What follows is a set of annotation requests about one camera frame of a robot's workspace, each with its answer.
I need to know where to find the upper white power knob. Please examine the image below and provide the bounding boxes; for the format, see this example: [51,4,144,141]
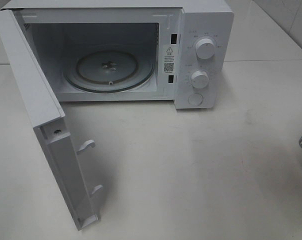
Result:
[194,37,216,60]

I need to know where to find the glass microwave turntable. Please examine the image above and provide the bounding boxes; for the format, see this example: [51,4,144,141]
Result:
[63,49,156,93]

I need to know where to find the white warning label sticker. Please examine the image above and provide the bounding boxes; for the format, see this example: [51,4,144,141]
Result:
[162,44,178,74]

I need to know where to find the round white door button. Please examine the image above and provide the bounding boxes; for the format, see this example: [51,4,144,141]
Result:
[188,93,204,106]

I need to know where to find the white microwave oven body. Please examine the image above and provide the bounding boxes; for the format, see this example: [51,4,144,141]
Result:
[0,0,234,109]

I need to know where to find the white timer knob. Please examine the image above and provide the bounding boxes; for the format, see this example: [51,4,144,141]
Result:
[191,70,210,89]

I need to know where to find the white microwave door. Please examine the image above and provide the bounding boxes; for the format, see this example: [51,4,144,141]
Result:
[0,9,103,230]

